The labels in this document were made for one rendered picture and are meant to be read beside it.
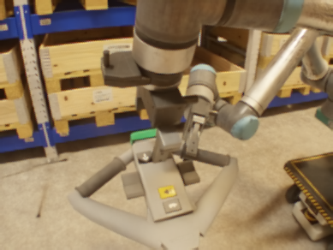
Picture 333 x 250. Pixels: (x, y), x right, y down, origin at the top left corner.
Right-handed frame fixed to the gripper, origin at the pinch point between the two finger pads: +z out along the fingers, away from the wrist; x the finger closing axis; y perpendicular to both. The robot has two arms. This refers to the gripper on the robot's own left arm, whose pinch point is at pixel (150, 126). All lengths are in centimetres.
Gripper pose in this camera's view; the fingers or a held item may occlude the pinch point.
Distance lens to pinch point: 51.7
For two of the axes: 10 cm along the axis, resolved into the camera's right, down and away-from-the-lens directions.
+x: -3.1, -7.8, 5.5
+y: 9.4, -1.6, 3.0
